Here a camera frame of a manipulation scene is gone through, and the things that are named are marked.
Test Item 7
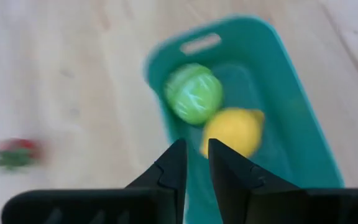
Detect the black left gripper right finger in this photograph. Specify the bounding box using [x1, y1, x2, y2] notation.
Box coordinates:
[208, 139, 358, 224]

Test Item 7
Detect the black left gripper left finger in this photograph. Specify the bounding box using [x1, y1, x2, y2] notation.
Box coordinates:
[1, 139, 188, 224]

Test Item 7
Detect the yellow toy lemon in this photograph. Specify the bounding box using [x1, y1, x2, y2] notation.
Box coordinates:
[199, 108, 265, 159]

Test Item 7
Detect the green toy cabbage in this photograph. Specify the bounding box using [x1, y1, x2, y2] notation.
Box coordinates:
[163, 63, 224, 126]

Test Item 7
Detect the red toy strawberry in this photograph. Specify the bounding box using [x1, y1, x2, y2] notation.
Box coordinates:
[0, 138, 45, 170]

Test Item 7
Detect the teal plastic tupperware container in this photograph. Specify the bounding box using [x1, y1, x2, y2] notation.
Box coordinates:
[143, 14, 344, 224]

